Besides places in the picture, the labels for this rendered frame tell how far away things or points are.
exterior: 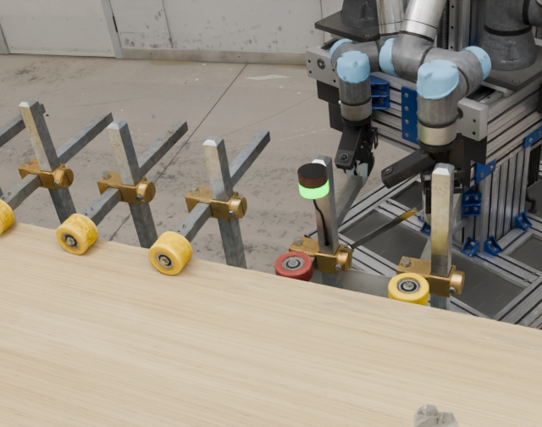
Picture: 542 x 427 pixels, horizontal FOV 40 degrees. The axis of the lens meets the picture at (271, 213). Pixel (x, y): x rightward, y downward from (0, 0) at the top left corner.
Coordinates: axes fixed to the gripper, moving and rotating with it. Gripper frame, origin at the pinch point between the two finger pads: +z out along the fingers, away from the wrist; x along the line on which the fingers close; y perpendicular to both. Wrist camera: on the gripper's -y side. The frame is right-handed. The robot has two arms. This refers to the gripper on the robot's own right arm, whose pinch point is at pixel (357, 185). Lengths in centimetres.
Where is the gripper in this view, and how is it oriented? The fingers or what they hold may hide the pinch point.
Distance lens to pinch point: 192.5
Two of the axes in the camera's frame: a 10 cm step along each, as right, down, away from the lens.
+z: 1.2, 7.9, 6.0
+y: 4.0, -5.9, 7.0
